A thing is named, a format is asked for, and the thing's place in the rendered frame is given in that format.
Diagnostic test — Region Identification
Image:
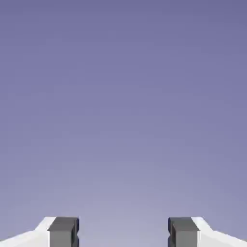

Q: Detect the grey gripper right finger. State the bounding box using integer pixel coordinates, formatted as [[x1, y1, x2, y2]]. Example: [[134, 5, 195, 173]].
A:
[[167, 216, 247, 247]]

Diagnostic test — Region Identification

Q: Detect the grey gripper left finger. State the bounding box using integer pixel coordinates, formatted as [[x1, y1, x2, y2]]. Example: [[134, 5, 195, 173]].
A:
[[0, 216, 80, 247]]

